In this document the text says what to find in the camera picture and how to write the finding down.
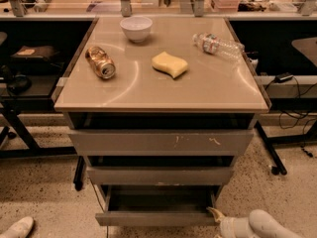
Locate black power adapter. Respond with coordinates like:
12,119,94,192
274,72,293,83

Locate clear plastic water bottle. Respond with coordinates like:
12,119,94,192
192,33,245,60

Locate grey drawer cabinet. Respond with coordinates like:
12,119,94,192
53,15,272,196

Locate black bag on shelf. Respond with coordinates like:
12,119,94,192
10,46,59,64

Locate white shoe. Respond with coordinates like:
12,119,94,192
0,216,34,238

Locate grey middle drawer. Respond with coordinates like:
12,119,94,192
87,167,233,185

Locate grey top drawer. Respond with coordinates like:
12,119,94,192
69,129,254,157

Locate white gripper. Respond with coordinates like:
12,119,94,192
207,206,260,238

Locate crushed gold soda can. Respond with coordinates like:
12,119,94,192
85,47,116,79

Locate black table leg right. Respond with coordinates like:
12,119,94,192
255,122,287,176

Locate black headphones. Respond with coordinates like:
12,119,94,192
7,74,32,95

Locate yellow sponge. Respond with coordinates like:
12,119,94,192
152,52,188,78

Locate black table leg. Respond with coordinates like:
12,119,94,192
73,157,85,191
255,122,287,176

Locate grey drawer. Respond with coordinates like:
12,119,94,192
95,185,217,227
87,167,233,185
69,129,254,157

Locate grey bottom drawer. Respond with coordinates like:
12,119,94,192
95,185,217,227

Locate white ceramic bowl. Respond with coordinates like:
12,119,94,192
120,16,153,43

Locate black table leg left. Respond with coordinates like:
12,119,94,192
73,157,85,191

